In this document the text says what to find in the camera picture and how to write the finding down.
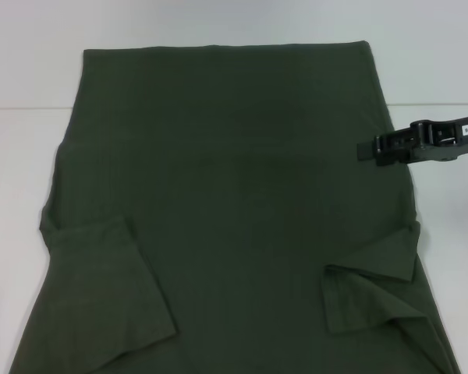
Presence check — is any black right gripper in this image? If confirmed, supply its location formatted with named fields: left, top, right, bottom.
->
left=356, top=112, right=468, bottom=167

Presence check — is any dark green shirt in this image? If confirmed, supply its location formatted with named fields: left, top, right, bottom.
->
left=7, top=40, right=453, bottom=374

